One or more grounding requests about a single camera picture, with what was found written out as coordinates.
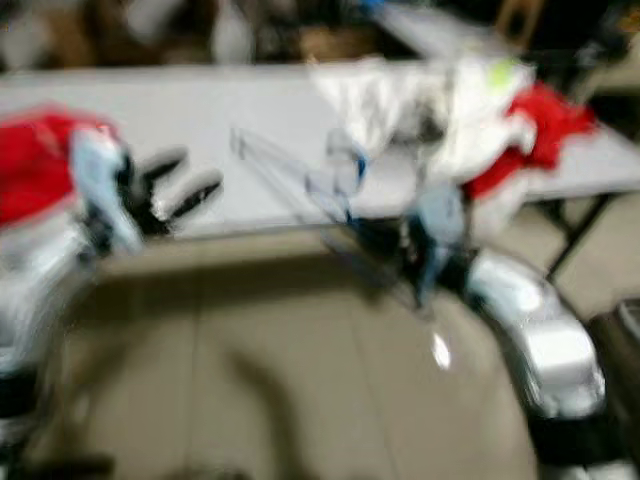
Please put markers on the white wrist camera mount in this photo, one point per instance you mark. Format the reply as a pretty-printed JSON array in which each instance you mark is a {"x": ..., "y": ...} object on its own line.
[
  {"x": 105, "y": 180},
  {"x": 440, "y": 220}
]

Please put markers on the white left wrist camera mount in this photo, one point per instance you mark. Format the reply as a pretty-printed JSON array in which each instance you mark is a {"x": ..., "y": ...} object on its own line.
[{"x": 105, "y": 180}]

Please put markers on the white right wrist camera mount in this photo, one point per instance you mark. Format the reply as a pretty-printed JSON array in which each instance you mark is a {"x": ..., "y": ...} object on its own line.
[{"x": 440, "y": 220}]

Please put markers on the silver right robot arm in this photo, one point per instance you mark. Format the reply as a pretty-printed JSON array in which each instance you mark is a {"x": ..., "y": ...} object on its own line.
[{"x": 530, "y": 320}]

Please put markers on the brown wooden chair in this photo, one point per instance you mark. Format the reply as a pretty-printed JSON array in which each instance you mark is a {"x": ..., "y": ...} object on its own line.
[{"x": 520, "y": 20}]

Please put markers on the white board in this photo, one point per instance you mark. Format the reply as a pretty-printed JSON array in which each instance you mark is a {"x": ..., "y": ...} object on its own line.
[{"x": 25, "y": 40}]

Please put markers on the red garment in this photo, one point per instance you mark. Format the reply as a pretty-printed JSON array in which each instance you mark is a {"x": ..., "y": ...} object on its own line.
[
  {"x": 550, "y": 125},
  {"x": 40, "y": 165}
]

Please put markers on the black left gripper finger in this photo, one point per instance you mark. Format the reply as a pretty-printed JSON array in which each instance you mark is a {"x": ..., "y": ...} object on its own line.
[
  {"x": 198, "y": 196},
  {"x": 168, "y": 164}
]

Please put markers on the black table leg frame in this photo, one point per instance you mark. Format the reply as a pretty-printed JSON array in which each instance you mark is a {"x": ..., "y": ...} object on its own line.
[{"x": 575, "y": 235}]

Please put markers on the white printed shirt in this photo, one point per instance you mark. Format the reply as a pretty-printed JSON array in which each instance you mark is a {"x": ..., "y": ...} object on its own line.
[{"x": 380, "y": 100}]

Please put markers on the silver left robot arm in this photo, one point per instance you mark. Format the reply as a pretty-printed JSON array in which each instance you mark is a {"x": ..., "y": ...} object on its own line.
[{"x": 30, "y": 300}]

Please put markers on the off-white crumpled garment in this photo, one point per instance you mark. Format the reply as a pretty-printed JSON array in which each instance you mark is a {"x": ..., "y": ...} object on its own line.
[{"x": 485, "y": 130}]

